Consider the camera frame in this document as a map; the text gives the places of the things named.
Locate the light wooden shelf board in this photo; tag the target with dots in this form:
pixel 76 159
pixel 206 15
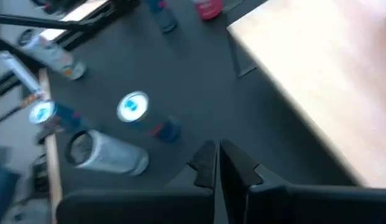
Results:
pixel 320 77

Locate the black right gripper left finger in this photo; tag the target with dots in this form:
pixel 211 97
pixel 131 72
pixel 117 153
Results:
pixel 149 208

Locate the pink white Spindrift can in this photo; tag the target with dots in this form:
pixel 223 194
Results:
pixel 208 9

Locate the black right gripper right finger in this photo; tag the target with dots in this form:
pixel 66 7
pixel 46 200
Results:
pixel 304 208

